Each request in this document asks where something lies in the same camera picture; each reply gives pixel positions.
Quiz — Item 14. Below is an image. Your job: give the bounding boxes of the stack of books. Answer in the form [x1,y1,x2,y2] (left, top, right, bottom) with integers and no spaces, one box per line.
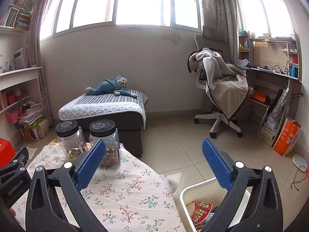
[261,123,277,141]

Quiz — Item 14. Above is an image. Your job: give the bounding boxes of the black floor cable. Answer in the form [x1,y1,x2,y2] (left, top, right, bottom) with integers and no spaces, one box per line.
[291,167,309,191]

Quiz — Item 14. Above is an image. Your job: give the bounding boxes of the blue monkey plush toy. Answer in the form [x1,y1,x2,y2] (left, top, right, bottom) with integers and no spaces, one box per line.
[85,75,138,99]

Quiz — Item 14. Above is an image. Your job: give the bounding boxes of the silver plastic bag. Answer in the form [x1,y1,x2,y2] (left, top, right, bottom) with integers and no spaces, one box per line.
[267,87,289,131]

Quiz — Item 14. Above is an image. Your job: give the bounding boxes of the large bay window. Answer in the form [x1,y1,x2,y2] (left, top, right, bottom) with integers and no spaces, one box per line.
[39,0,203,40]

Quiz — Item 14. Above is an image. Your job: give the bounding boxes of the orange paper bag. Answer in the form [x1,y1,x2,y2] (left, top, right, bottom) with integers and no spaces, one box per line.
[273,117,303,157]

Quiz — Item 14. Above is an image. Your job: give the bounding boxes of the pink storage basket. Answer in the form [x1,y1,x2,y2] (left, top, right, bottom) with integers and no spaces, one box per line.
[6,109,21,124]

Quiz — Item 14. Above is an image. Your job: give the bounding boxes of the white bookshelf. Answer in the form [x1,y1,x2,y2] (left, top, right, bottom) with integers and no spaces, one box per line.
[0,0,45,141]

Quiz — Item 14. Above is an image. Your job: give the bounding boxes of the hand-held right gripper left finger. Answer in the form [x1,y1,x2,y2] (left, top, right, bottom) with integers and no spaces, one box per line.
[25,139,107,232]

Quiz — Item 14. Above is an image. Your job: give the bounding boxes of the cream woven bag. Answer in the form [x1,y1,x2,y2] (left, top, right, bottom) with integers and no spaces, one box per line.
[37,119,50,138]

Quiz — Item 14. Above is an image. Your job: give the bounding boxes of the clear jar with nuts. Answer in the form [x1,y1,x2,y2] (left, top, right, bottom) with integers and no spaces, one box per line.
[55,119,88,162]

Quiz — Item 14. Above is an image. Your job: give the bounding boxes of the striped quilted blanket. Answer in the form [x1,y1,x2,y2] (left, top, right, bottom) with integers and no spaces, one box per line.
[59,89,149,128]

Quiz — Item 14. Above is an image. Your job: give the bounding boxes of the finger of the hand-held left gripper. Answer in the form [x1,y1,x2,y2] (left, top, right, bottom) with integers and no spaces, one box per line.
[0,147,29,178]

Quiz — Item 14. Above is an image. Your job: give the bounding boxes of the grey patterned curtain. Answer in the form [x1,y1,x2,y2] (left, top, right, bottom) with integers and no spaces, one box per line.
[200,0,239,63]
[26,0,65,126]

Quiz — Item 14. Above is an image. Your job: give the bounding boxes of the red box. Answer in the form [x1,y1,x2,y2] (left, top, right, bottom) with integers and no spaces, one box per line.
[0,138,16,167]

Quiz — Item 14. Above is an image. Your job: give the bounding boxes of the white office chair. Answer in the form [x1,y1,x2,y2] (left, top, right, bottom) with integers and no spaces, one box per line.
[194,34,254,138]

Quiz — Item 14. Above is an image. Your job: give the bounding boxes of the white plastic trash bin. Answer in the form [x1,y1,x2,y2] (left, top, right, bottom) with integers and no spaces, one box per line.
[179,177,251,232]

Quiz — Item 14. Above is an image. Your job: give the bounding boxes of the dark grey ottoman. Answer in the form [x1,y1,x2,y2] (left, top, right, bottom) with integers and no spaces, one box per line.
[59,106,146,157]

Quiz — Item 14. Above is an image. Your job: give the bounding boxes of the white round floor device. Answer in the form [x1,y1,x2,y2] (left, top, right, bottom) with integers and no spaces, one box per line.
[292,153,308,172]

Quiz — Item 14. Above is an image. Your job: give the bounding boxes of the orange flat box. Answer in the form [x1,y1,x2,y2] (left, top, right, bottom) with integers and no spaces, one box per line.
[250,90,267,102]

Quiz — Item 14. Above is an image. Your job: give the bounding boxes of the clear jar with round fruits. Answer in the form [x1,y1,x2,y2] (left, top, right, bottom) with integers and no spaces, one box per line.
[89,119,121,167]

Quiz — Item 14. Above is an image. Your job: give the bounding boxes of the red snack bag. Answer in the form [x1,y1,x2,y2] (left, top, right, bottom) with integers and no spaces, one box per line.
[189,200,213,226]

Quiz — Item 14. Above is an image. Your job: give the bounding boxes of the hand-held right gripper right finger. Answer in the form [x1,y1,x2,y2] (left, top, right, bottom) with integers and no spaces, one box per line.
[202,138,283,232]

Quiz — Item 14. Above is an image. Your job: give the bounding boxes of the beige blanket with dark trim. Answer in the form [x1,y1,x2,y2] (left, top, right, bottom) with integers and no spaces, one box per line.
[187,48,250,121]

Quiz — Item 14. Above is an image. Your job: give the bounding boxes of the wooden desk with shelves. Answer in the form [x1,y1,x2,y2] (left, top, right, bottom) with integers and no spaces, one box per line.
[238,30,302,147]

